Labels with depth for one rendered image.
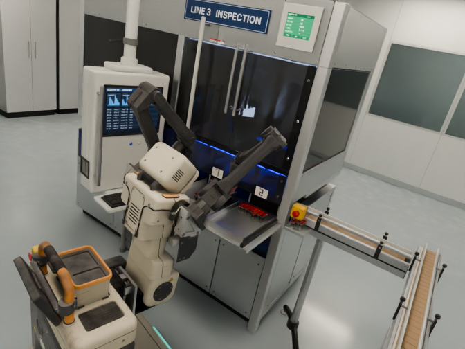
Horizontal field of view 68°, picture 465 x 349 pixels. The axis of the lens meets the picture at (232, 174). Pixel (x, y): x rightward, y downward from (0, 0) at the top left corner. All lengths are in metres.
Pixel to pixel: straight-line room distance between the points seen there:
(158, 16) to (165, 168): 1.36
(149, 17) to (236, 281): 1.88
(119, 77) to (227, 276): 1.48
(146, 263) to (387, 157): 5.45
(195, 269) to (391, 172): 4.64
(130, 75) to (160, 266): 1.13
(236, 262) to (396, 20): 5.07
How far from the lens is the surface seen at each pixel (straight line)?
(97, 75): 2.08
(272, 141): 1.44
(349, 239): 2.11
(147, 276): 1.63
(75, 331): 1.44
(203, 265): 2.62
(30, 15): 6.42
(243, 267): 2.39
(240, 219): 2.04
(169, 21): 2.45
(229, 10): 2.16
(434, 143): 6.44
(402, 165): 6.55
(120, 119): 2.20
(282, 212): 2.08
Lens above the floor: 1.87
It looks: 22 degrees down
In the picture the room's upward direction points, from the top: 11 degrees clockwise
